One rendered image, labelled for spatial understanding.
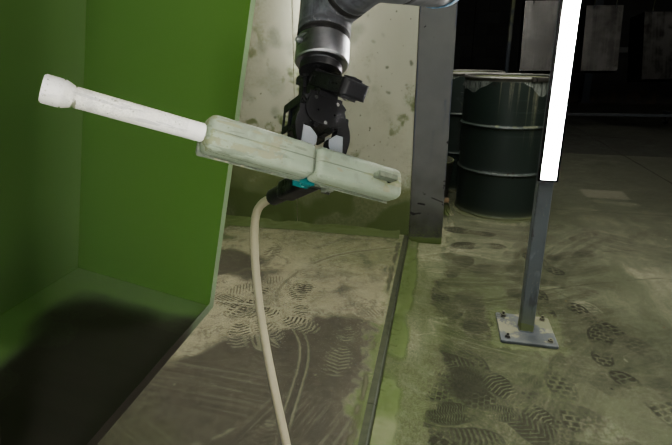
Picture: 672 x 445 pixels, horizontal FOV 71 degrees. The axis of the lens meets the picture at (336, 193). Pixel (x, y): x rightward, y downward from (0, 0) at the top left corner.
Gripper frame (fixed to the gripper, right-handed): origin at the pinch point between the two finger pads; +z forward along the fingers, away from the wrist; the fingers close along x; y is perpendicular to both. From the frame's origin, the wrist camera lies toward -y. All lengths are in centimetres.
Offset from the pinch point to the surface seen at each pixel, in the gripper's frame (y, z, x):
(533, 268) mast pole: 46, -5, -119
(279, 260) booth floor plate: 152, -9, -70
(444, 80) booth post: 93, -102, -122
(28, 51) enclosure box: 35, -22, 41
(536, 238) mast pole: 42, -15, -115
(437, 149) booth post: 109, -73, -133
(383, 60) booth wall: 110, -112, -96
